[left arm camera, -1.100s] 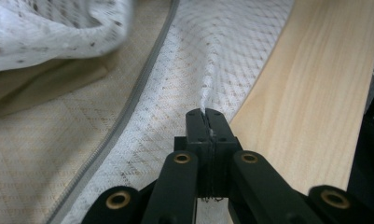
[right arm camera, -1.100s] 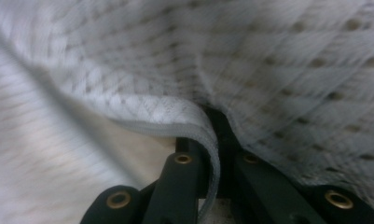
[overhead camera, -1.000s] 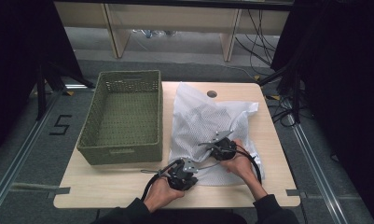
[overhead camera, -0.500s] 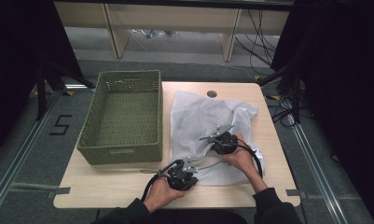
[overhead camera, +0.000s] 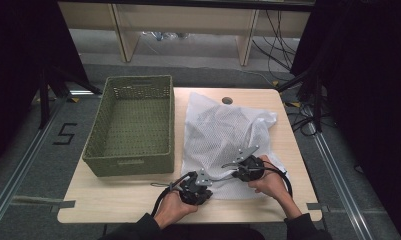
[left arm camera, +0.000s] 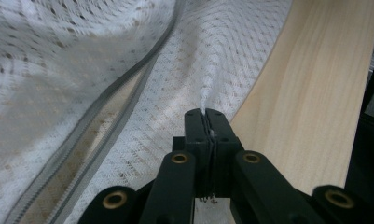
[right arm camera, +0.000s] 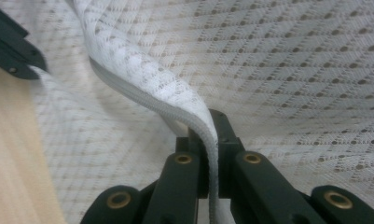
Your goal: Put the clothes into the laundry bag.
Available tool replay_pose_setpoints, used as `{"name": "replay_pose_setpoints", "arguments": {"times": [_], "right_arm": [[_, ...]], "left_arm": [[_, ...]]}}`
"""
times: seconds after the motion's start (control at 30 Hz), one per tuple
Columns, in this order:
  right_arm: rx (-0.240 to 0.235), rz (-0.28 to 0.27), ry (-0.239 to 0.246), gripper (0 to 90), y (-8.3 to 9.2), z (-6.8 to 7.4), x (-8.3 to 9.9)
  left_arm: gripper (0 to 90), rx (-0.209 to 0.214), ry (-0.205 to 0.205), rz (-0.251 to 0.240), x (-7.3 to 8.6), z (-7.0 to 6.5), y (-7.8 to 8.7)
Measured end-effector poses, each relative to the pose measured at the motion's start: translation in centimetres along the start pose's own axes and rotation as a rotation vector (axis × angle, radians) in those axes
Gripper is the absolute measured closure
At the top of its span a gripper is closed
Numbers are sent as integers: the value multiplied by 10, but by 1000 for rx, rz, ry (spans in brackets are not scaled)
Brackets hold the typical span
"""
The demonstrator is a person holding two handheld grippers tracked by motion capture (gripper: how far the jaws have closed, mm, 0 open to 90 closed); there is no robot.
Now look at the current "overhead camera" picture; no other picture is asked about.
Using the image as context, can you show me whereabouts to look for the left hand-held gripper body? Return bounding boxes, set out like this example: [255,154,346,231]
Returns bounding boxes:
[179,168,214,206]

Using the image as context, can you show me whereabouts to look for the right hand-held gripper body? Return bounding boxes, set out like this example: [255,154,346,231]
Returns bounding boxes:
[235,144,266,183]

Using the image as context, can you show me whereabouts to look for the white mesh laundry bag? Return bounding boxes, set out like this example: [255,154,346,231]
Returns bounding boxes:
[180,91,291,201]

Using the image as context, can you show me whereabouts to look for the green woven basket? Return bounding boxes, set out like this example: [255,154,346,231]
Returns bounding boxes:
[81,74,176,178]

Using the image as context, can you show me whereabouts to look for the person's right hand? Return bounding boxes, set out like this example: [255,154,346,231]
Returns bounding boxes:
[247,155,288,202]

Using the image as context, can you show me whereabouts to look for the person's left hand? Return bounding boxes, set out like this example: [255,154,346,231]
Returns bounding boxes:
[153,189,200,231]

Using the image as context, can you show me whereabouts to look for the person's dark clothing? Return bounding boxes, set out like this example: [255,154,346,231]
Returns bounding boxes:
[159,223,287,240]

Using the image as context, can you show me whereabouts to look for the black metal stand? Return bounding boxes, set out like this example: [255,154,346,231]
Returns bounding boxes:
[37,61,103,130]
[276,68,325,133]

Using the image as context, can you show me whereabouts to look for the black curtain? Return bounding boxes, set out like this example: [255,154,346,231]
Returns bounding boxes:
[289,0,401,234]
[0,0,91,174]

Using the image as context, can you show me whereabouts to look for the clear plastic wrap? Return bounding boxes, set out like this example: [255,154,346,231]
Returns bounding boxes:
[141,30,191,42]

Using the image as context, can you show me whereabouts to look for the light wooden bench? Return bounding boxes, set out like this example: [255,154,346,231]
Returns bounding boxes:
[57,0,316,67]

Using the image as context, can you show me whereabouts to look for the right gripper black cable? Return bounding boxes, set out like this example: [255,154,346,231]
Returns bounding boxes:
[263,165,294,198]

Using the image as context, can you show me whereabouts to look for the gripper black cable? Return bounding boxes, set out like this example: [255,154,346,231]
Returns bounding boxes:
[149,171,196,218]
[263,165,294,198]

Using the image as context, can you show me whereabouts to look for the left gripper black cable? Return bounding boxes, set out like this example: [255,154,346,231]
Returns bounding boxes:
[149,171,196,218]

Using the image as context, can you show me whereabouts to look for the black floor cables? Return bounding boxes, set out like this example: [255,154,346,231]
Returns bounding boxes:
[285,102,337,137]

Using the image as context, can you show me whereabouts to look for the metal floor rail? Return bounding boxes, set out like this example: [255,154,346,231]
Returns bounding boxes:
[0,89,99,231]
[306,121,377,240]

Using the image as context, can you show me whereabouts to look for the bundle of black cables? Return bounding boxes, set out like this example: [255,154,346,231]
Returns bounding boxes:
[251,9,301,79]

